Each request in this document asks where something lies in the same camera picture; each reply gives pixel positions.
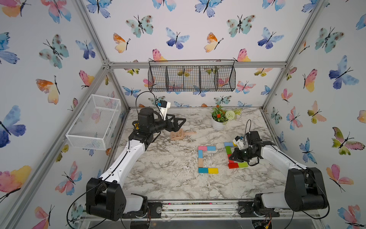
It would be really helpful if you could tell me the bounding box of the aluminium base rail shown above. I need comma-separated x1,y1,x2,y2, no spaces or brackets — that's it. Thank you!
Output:
79,199,321,221

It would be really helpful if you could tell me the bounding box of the black wire wall basket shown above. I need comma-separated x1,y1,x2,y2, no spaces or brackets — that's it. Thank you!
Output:
145,60,236,93

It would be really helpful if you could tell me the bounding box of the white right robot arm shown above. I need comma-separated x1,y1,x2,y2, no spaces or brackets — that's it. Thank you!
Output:
230,131,329,215

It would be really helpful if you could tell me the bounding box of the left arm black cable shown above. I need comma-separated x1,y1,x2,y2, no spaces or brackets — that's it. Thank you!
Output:
66,91,161,229

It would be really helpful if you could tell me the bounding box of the sky blue short block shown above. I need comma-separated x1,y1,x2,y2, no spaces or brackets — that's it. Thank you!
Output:
207,146,216,151

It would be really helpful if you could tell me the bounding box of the pale blue building block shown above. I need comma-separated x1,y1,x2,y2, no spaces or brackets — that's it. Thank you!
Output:
224,142,234,147

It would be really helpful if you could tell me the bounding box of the small yellow building block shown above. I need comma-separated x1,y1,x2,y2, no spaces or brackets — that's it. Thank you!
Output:
208,168,219,174

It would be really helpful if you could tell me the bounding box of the beige plastic slotted scoop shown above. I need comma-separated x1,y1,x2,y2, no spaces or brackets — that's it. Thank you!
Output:
170,130,197,141

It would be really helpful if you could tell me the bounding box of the white flower pot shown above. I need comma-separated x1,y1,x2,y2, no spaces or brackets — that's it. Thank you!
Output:
211,119,228,130

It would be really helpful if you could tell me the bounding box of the light green building block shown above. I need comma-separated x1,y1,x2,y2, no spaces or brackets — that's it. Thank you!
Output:
238,162,248,168

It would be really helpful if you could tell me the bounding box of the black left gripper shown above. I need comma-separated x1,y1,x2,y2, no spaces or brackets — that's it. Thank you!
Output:
148,114,185,135

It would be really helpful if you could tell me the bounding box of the teal building block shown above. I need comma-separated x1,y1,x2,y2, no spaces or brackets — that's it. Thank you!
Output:
198,168,209,174

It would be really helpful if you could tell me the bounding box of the white mesh wall basket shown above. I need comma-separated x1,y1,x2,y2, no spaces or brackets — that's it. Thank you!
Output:
66,94,121,150

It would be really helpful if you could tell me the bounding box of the pink building block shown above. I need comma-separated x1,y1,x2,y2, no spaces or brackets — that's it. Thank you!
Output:
198,146,208,151

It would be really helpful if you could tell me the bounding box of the red building block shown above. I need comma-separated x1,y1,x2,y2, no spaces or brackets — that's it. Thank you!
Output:
228,163,239,169
227,154,234,164

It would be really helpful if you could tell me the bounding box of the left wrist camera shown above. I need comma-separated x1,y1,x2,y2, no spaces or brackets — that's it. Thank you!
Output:
157,100,171,121

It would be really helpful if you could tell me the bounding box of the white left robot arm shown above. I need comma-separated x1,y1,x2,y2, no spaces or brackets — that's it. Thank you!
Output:
86,107,186,221

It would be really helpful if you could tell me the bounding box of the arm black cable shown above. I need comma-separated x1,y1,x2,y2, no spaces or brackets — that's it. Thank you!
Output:
66,91,161,229
243,119,330,229

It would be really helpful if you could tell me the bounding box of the natural wood building block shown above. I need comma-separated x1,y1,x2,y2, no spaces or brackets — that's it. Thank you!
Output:
198,158,204,168

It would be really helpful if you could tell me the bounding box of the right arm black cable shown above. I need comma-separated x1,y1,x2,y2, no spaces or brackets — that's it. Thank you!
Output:
243,119,330,229

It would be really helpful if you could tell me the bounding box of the artificial green flower plant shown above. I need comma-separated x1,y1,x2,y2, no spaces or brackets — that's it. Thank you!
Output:
211,105,242,124

